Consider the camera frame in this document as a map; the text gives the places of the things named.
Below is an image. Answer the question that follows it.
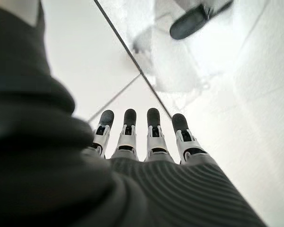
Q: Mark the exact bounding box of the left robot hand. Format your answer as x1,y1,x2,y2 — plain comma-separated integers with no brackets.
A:
0,0,268,227

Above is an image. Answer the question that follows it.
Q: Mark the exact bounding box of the black left robot foot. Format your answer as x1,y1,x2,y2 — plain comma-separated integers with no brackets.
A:
169,0,235,41

